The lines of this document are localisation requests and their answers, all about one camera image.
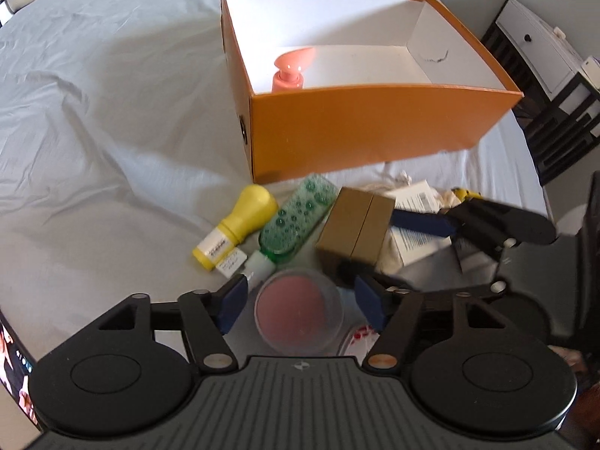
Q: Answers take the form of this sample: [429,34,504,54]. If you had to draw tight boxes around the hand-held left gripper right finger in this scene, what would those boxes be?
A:
[354,275,515,376]

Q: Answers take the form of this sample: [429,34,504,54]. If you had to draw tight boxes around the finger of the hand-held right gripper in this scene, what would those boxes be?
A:
[336,261,380,288]
[391,199,557,264]

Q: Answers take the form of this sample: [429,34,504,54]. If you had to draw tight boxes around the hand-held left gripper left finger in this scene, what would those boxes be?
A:
[87,274,248,377]

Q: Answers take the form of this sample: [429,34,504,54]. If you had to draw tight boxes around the white printed carton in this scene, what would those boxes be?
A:
[391,226,453,269]

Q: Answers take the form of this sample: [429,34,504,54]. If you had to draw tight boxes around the brown cardboard box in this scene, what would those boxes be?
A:
[315,186,396,273]

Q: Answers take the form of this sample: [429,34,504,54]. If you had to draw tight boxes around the clear round container pink contents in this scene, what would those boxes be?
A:
[253,268,345,356]

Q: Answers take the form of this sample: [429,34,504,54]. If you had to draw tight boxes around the orange cardboard box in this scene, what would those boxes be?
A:
[219,0,525,185]

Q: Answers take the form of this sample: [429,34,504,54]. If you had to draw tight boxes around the person's right hand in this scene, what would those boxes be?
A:
[549,344,590,374]

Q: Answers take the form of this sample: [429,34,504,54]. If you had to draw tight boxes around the white paper leaflet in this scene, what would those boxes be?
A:
[358,172,467,275]
[393,179,435,212]

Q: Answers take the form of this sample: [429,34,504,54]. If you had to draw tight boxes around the small white label box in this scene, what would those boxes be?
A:
[213,249,249,279]

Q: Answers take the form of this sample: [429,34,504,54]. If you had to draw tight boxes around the clear packet with red dots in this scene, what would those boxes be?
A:
[335,322,380,356]

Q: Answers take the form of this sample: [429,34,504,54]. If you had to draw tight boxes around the green bubble-print bottle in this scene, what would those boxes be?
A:
[244,174,337,288]

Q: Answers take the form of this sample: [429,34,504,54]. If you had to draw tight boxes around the yellow plastic bottle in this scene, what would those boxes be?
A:
[191,184,279,272]

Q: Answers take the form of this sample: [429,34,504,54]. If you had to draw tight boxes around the white dresser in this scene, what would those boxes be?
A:
[482,22,600,187]

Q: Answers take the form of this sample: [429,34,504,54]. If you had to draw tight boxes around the pink pump bottle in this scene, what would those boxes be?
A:
[271,48,316,93]

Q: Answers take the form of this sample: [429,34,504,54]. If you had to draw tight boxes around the white nightstand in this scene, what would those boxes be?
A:
[496,0,600,102]

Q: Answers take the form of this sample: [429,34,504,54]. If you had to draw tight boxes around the black smartphone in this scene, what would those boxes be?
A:
[0,309,41,427]

